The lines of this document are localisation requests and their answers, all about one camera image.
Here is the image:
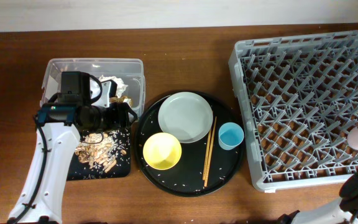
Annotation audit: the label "wooden chopstick right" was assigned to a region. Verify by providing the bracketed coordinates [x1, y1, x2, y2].
[203, 117, 217, 187]

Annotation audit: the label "blue cup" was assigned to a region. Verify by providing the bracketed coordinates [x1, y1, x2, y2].
[218, 122, 245, 151]

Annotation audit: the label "wooden chopstick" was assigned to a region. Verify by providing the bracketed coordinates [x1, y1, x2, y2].
[203, 117, 217, 187]
[203, 121, 214, 182]

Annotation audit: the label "food scraps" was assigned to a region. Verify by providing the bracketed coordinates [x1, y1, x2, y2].
[73, 129, 129, 174]

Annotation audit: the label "gold foil wrapper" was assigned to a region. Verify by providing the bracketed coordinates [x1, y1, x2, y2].
[109, 96, 133, 107]

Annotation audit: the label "clear plastic bin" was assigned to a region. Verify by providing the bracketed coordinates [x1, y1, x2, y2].
[40, 58, 145, 117]

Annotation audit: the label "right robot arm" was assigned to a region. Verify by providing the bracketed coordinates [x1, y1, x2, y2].
[277, 127, 358, 224]

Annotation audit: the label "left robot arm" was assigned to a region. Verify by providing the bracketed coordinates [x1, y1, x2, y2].
[7, 71, 138, 223]

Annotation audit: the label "grey plate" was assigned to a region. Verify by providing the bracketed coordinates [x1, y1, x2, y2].
[158, 91, 213, 143]

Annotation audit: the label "wooden chopstick left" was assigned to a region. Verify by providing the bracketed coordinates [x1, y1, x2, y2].
[203, 121, 214, 182]

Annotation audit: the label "white napkin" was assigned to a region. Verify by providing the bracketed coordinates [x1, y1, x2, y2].
[90, 75, 128, 98]

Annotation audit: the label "round black serving tray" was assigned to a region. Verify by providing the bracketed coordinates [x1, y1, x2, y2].
[132, 91, 246, 197]

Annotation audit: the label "grey dishwasher rack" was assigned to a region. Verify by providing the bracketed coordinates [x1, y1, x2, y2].
[228, 30, 358, 193]

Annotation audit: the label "yellow bowl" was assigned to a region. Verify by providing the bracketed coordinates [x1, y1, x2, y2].
[142, 133, 182, 170]

